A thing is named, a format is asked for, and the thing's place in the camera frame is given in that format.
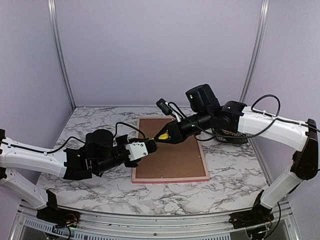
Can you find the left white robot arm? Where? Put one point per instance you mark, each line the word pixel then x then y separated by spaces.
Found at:
pixel 14 155

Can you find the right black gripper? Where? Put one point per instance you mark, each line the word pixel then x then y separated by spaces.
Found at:
pixel 176 134

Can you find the aluminium corner post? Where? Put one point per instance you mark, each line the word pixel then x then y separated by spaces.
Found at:
pixel 59 52
pixel 260 33

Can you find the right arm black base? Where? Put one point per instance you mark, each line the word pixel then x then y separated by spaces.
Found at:
pixel 252 217

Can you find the right aluminium corner post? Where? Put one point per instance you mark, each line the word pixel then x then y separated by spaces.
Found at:
pixel 260 33

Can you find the aluminium front rail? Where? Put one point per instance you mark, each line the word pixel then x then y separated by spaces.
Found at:
pixel 94 225

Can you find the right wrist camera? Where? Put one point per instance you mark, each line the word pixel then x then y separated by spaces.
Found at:
pixel 163 105

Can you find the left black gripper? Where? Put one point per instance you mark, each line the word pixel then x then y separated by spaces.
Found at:
pixel 122 139

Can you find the black patterned tray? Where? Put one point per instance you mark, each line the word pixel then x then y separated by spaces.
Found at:
pixel 224 136

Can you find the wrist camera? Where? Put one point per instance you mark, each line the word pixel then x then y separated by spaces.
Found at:
pixel 163 105
pixel 139 150

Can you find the left aluminium corner post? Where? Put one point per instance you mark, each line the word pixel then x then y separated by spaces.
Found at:
pixel 59 52

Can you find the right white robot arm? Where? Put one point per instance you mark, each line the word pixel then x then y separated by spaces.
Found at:
pixel 299 135

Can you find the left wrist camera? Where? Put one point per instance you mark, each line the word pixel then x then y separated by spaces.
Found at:
pixel 139 150

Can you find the yellow handled screwdriver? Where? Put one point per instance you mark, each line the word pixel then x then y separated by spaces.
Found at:
pixel 162 136

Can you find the pink wooden picture frame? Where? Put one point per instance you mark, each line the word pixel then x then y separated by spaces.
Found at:
pixel 173 163

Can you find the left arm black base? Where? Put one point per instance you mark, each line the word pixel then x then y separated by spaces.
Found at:
pixel 54 214

